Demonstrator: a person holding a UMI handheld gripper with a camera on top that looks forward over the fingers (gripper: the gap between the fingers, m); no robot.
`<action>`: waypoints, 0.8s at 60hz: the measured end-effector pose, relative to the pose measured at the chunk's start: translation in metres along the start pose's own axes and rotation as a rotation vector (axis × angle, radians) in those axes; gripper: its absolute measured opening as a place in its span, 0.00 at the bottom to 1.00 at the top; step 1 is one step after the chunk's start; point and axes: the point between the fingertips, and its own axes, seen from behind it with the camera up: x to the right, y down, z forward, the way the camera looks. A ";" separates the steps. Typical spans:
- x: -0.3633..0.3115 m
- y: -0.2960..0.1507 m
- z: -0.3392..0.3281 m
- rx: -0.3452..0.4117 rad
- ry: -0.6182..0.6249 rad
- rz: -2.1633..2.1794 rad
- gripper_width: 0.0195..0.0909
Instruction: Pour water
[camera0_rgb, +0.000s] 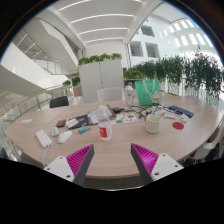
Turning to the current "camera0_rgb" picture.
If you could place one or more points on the black chair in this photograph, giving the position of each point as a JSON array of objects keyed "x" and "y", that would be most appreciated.
[{"x": 59, "y": 101}]

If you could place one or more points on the white cabinet with plants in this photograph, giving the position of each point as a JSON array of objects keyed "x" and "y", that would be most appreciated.
[{"x": 100, "y": 76}]

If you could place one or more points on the white computer mouse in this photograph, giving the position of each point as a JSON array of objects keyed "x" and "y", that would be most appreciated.
[{"x": 64, "y": 136}]

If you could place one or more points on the black charger block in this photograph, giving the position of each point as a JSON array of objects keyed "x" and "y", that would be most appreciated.
[{"x": 118, "y": 110}]

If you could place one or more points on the flat round red coaster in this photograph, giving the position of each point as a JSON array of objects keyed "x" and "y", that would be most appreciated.
[{"x": 178, "y": 126}]

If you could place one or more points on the teal marker pen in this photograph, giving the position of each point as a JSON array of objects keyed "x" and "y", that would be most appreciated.
[{"x": 84, "y": 129}]

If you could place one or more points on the brown planter with plants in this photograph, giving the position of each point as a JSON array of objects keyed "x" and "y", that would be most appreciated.
[{"x": 76, "y": 87}]

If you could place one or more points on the ceiling light strips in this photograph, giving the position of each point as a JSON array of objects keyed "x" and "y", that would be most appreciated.
[{"x": 100, "y": 16}]

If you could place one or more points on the black notebook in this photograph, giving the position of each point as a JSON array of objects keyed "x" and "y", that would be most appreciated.
[{"x": 82, "y": 120}]

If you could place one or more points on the white power strip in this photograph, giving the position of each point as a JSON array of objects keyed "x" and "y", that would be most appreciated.
[{"x": 43, "y": 138}]

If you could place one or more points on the tall clear plastic jug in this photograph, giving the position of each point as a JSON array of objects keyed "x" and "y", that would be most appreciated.
[{"x": 129, "y": 96}]

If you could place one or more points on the white card box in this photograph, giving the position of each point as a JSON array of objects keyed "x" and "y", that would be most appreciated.
[{"x": 72, "y": 123}]

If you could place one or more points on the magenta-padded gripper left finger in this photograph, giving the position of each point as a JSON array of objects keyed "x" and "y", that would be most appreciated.
[{"x": 60, "y": 166}]

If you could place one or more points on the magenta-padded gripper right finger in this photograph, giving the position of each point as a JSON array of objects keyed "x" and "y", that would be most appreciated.
[{"x": 163, "y": 165}]

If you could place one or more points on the white paper packet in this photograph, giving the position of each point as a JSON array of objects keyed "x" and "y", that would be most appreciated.
[{"x": 170, "y": 115}]

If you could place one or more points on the dark blue keyboard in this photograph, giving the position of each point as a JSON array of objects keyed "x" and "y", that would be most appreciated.
[{"x": 181, "y": 111}]

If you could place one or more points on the row of green plants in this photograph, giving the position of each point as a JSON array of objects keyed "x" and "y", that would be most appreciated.
[{"x": 186, "y": 71}]

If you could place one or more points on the wooden stirring stick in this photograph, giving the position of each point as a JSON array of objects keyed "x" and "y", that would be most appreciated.
[{"x": 161, "y": 116}]

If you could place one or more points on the green tote bag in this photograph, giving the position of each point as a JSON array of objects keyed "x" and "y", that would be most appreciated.
[{"x": 146, "y": 93}]

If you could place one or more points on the colourful sticker sheet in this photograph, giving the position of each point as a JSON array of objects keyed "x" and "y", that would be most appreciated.
[{"x": 126, "y": 118}]

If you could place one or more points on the red and black case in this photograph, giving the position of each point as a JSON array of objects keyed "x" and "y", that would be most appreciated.
[{"x": 60, "y": 123}]

